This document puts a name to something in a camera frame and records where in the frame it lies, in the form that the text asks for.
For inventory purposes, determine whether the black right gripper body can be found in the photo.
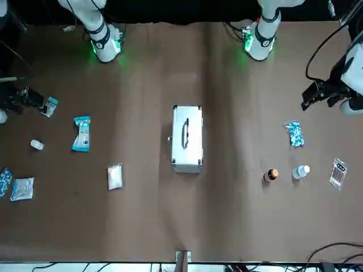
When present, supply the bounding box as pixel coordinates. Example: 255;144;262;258
0;84;31;103

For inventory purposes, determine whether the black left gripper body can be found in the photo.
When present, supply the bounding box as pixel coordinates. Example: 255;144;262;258
320;53;353;100

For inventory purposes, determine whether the blue cotton swab packet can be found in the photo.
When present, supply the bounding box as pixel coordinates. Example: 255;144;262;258
71;114;92;152

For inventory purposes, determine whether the silver aluminium medicine case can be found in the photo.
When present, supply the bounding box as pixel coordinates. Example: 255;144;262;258
167;104;204;174

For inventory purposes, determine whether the small teal packet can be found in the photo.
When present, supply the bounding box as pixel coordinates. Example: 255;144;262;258
40;95;60;118

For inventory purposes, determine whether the blue white capsule bag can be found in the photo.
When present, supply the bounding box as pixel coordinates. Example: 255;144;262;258
284;121;306;149
0;167;14;199

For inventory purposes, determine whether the clear bag of brown sticks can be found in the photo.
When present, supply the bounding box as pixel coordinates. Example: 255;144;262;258
326;158;349;191

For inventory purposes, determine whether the clear bottle white cap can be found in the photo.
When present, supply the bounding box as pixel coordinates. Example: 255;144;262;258
292;165;311;180

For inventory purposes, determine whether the white packet with blue print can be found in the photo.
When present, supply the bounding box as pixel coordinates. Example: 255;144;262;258
10;177;35;202

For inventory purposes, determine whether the brown bottle orange cap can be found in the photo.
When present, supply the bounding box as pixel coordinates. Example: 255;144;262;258
263;168;280;184

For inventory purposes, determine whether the black desk cable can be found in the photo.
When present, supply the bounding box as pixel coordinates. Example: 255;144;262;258
307;243;363;267

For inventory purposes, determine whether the aluminium camera post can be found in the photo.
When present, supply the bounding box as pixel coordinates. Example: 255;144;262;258
175;250;192;272

